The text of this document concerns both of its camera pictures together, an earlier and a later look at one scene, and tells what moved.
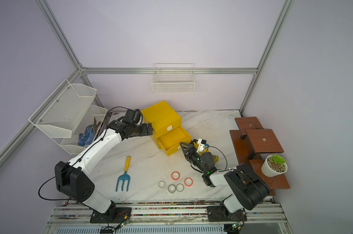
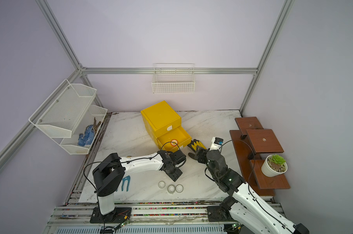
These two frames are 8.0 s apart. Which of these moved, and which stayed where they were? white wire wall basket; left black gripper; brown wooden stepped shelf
Moved: left black gripper
Stayed: brown wooden stepped shelf; white wire wall basket
